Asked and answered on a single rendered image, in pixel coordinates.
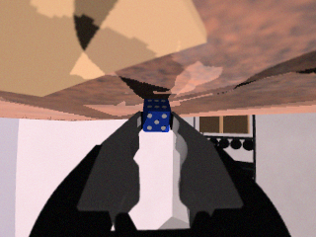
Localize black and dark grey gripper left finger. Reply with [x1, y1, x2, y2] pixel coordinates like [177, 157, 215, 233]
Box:
[29, 111, 143, 237]

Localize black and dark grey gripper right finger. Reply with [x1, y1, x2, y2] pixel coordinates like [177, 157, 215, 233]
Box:
[170, 112, 291, 237]

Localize beige flat mat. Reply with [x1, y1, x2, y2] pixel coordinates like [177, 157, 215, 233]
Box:
[0, 0, 206, 97]

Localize blue die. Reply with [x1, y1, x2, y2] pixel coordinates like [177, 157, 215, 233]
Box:
[143, 99, 171, 132]

